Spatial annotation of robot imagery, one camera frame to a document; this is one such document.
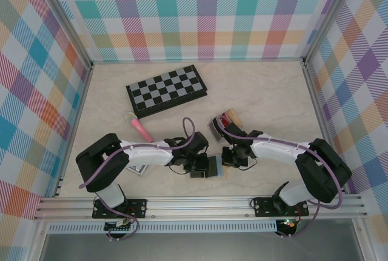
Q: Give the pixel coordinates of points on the black credit card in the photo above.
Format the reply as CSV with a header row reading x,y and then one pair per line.
x,y
214,167

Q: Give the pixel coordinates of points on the light blue card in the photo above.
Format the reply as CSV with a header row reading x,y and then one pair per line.
x,y
223,171

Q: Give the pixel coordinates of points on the wooden card tray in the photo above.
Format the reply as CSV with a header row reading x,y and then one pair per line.
x,y
225,173

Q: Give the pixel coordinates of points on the clear acrylic card holder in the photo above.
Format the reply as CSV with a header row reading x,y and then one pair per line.
x,y
217,140

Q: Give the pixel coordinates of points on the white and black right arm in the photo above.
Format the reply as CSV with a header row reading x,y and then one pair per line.
x,y
279,149

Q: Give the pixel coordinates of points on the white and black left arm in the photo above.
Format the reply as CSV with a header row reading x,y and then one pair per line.
x,y
145,153

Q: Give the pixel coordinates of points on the blue playing card deck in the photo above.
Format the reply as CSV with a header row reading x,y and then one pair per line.
x,y
140,170

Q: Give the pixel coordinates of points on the pink toy microphone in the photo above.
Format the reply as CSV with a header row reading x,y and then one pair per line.
x,y
139,127

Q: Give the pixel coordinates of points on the black and grey chessboard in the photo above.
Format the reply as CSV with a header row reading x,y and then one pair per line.
x,y
163,88

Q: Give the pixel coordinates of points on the small circuit board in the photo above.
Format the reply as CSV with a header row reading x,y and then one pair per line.
x,y
289,224
119,227

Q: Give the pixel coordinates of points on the aluminium mounting rail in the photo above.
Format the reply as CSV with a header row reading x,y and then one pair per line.
x,y
197,208

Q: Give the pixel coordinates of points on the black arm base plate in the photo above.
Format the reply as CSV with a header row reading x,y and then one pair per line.
x,y
263,206
136,208

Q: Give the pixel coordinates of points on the aluminium frame bar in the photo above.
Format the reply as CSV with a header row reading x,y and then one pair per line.
x,y
319,106
81,97
197,60

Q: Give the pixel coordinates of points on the aluminium frame post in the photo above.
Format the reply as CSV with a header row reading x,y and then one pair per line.
x,y
329,15
67,21

